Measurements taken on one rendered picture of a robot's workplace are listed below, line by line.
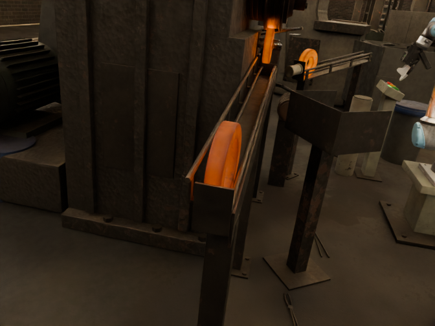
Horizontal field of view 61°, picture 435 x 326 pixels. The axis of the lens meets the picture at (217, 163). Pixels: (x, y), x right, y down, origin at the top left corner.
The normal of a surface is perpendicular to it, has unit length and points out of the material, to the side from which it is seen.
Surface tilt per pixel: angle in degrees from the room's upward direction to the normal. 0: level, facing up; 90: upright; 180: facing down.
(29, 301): 0
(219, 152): 52
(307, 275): 0
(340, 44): 90
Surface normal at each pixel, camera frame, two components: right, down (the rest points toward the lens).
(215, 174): -0.22, 0.15
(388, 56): 0.07, 0.40
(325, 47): -0.43, 0.33
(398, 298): 0.10, -0.91
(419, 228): -0.18, 0.38
